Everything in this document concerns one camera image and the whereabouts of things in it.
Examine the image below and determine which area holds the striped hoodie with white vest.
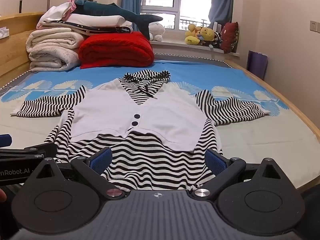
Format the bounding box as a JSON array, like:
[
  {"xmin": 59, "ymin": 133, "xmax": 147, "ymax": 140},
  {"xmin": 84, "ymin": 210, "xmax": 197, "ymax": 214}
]
[{"xmin": 14, "ymin": 69, "xmax": 267, "ymax": 191}]

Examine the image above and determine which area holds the person's left hand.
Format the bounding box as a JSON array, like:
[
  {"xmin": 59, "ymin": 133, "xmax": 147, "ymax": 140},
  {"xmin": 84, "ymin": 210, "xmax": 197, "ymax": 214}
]
[{"xmin": 0, "ymin": 189, "xmax": 7, "ymax": 203}]

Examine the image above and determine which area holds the blue patterned bed sheet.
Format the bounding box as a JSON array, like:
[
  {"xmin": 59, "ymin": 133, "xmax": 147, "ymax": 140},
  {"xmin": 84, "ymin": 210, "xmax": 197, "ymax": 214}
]
[{"xmin": 1, "ymin": 61, "xmax": 319, "ymax": 191}]

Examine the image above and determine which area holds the cream folded quilt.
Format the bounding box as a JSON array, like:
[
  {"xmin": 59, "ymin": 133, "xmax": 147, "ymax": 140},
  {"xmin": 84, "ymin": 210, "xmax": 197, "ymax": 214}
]
[{"xmin": 25, "ymin": 28, "xmax": 85, "ymax": 72}]

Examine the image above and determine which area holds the tissue box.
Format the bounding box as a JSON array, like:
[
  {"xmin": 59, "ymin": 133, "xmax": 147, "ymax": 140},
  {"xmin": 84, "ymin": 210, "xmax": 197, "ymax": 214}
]
[{"xmin": 0, "ymin": 27, "xmax": 10, "ymax": 39}]

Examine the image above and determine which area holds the purple storage box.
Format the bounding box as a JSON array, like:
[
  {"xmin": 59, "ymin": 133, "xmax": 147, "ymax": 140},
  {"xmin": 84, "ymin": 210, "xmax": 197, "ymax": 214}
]
[{"xmin": 246, "ymin": 50, "xmax": 268, "ymax": 80}]

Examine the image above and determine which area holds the red folded blanket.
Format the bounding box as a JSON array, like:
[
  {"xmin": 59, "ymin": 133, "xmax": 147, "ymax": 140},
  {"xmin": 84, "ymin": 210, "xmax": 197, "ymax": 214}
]
[{"xmin": 78, "ymin": 31, "xmax": 155, "ymax": 69}]

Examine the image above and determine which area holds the dark blue shark plush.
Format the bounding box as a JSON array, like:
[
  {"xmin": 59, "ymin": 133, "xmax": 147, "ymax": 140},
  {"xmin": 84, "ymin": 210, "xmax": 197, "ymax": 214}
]
[{"xmin": 73, "ymin": 0, "xmax": 163, "ymax": 39}]

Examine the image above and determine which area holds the yellow plush toy pile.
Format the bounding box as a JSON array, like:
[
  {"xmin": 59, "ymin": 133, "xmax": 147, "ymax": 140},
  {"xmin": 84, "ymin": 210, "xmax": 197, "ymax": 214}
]
[{"xmin": 184, "ymin": 24, "xmax": 221, "ymax": 48}]

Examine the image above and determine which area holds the white round plush toy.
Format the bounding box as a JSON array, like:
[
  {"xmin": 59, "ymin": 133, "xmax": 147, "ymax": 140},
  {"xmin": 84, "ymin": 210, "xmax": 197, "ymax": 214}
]
[{"xmin": 149, "ymin": 22, "xmax": 165, "ymax": 42}]

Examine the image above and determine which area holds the right blue curtain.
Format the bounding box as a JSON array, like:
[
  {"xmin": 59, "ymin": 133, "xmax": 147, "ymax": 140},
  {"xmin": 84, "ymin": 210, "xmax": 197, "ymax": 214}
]
[{"xmin": 208, "ymin": 0, "xmax": 234, "ymax": 28}]

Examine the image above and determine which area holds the wooden bed frame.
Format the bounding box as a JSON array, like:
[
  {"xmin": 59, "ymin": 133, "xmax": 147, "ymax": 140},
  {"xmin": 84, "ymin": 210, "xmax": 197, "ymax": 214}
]
[{"xmin": 0, "ymin": 11, "xmax": 320, "ymax": 193}]

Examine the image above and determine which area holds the wall power socket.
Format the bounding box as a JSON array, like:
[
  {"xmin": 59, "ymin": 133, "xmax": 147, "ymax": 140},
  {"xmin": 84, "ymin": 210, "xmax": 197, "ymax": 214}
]
[{"xmin": 310, "ymin": 21, "xmax": 318, "ymax": 32}]

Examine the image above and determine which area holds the window with white frame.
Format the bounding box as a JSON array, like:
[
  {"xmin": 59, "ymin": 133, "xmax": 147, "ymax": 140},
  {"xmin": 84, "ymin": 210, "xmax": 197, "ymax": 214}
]
[{"xmin": 140, "ymin": 0, "xmax": 212, "ymax": 31}]

